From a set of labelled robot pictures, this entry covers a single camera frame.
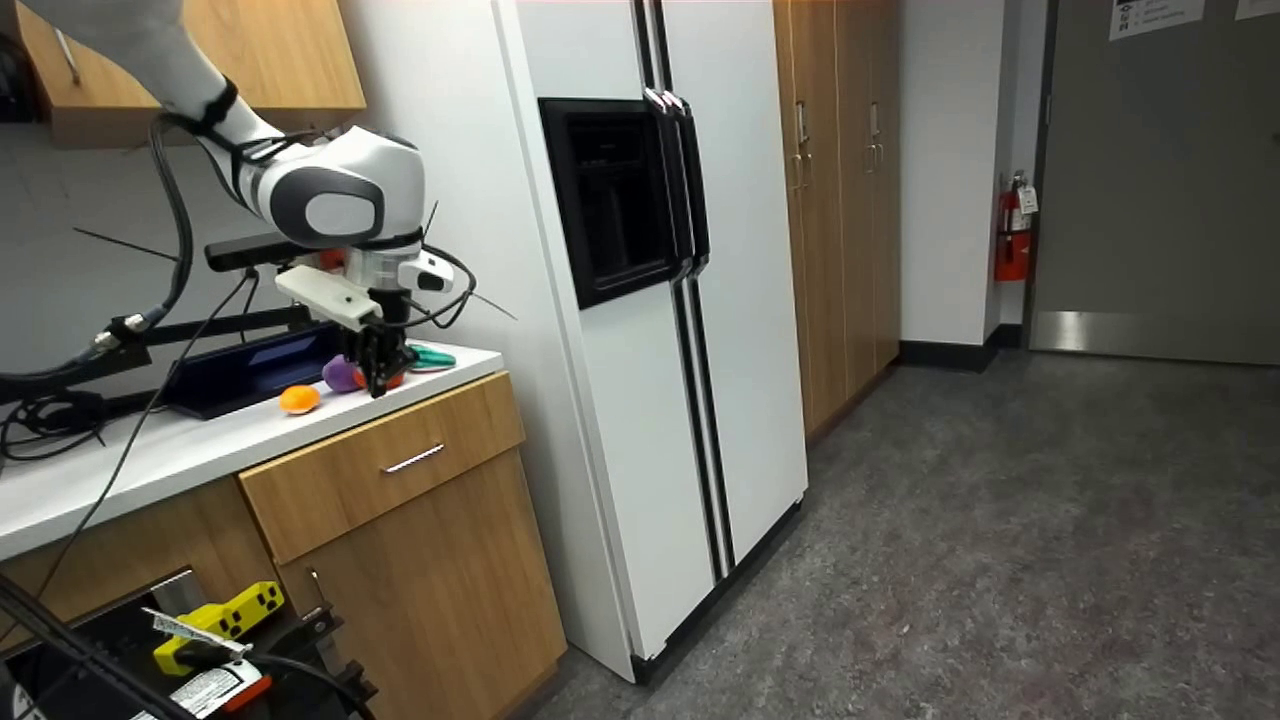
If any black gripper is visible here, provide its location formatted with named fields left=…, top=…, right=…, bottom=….
left=347, top=284, right=415, bottom=400

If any white drawer with wooden front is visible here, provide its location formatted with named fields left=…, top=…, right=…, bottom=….
left=237, top=371, right=533, bottom=570

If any purple toy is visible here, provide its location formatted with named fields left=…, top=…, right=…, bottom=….
left=322, top=350, right=370, bottom=400

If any teal toy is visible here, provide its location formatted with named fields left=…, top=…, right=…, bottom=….
left=403, top=339, right=459, bottom=376

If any small yellow-orange toy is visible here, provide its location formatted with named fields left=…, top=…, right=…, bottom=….
left=278, top=380, right=329, bottom=420

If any black flat tray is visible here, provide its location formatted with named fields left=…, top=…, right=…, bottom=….
left=161, top=323, right=354, bottom=420

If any black mounting rod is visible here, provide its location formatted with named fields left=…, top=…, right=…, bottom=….
left=92, top=306, right=315, bottom=376

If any wooden cabinet door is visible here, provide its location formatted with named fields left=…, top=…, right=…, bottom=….
left=278, top=448, right=572, bottom=720

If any black refrigerator dispenser panel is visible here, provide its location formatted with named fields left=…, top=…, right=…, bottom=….
left=537, top=89, right=718, bottom=318

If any yellow black power tool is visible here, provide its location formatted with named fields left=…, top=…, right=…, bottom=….
left=149, top=575, right=287, bottom=681

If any wooden side cabinet panel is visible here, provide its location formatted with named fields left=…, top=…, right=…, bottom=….
left=0, top=472, right=285, bottom=638

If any white red device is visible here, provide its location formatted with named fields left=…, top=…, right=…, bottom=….
left=161, top=658, right=278, bottom=720

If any white double-door refrigerator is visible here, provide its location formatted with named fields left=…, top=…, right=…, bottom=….
left=337, top=0, right=818, bottom=689

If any black diagonal bar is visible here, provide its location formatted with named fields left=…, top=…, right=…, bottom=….
left=0, top=574, right=155, bottom=720

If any tall wooden cabinet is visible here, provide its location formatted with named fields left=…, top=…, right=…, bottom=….
left=767, top=0, right=910, bottom=443

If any red fire extinguisher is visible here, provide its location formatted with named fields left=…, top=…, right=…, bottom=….
left=989, top=168, right=1045, bottom=289

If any grey door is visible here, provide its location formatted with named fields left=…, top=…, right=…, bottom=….
left=1026, top=0, right=1280, bottom=371

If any large white paper sign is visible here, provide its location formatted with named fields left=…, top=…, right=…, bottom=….
left=1105, top=0, right=1214, bottom=43

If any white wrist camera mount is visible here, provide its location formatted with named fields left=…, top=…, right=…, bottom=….
left=202, top=233, right=459, bottom=335

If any silver drawer handle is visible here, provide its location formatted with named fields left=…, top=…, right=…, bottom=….
left=381, top=442, right=454, bottom=481

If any thin black hanging cable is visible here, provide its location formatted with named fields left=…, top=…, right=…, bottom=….
left=24, top=264, right=263, bottom=611

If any wooden wall cabinet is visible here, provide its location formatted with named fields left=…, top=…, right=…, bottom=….
left=13, top=0, right=373, bottom=139

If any black cable bundle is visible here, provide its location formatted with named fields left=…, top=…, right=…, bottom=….
left=0, top=366, right=125, bottom=470

